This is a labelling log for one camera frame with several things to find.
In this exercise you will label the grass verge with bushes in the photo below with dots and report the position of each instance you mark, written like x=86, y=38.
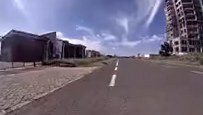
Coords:
x=79, y=61

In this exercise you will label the row of low buildings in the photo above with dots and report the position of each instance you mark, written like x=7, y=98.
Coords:
x=79, y=50

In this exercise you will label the white dashed centre line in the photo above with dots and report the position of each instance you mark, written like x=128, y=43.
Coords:
x=112, y=80

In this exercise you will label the grey asphalt road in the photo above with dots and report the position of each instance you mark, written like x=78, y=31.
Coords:
x=148, y=91

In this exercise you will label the dark green tree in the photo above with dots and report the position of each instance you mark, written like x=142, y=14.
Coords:
x=165, y=49

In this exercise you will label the pale concrete kerb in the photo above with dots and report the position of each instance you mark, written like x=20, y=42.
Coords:
x=41, y=94

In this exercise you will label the dark low building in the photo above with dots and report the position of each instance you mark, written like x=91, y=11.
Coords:
x=22, y=47

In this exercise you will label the grey cobblestone pavement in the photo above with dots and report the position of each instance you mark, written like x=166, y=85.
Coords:
x=21, y=85

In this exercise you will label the dry grass verge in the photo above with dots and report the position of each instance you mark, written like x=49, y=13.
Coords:
x=193, y=58

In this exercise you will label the unfinished concrete high-rise building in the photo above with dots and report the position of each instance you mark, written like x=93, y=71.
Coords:
x=187, y=22

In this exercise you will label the metal fence with posts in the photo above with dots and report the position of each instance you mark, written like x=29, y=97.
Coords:
x=3, y=62

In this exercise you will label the white solid edge line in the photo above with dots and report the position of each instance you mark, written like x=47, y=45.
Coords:
x=202, y=73

